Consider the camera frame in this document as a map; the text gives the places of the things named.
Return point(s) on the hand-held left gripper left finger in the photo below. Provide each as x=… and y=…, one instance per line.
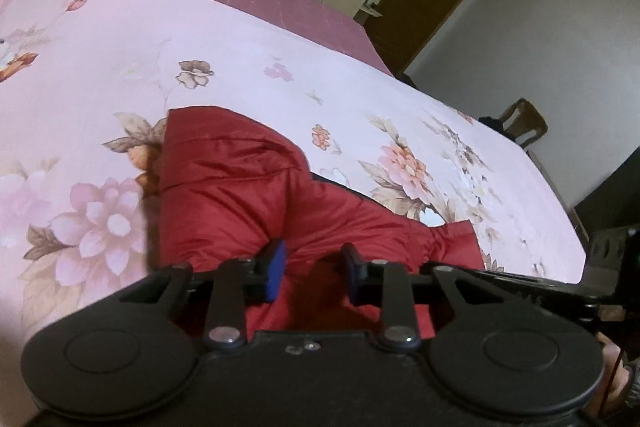
x=275, y=269

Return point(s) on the floral pink blanket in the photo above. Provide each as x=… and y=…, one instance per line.
x=100, y=57

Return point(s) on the wooden chair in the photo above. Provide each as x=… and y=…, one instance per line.
x=527, y=122

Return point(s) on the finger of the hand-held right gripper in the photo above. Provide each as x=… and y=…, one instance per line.
x=530, y=287

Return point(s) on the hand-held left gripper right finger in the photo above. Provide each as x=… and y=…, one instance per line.
x=351, y=272

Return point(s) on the red padded jacket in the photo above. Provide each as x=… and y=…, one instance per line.
x=240, y=192

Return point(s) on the person's right hand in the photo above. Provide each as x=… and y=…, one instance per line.
x=617, y=377

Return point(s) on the black cabinet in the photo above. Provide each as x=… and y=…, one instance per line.
x=612, y=197

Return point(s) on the dark cloth on chair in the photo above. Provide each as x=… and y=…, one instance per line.
x=492, y=124

